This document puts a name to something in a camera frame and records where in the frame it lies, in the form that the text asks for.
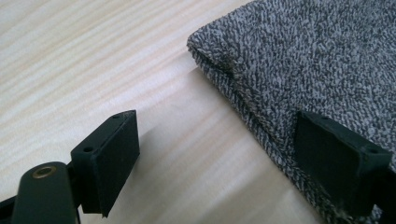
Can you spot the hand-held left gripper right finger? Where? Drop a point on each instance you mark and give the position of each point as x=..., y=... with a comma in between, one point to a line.
x=336, y=161

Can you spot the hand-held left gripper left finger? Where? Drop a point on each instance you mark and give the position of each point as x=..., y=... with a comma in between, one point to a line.
x=109, y=161

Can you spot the grey speckled towel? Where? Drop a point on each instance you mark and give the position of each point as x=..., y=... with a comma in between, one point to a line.
x=311, y=56

